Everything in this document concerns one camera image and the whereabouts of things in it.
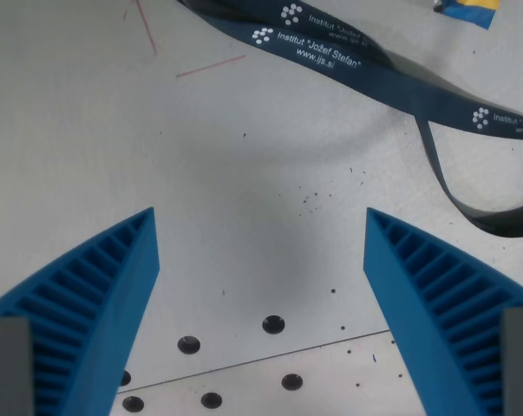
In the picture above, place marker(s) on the blue and yellow tape piece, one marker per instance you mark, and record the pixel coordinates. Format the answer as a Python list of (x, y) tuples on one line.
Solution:
[(471, 11)]

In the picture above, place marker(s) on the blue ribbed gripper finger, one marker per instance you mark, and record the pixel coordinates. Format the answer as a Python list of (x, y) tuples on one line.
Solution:
[(421, 303), (96, 312)]

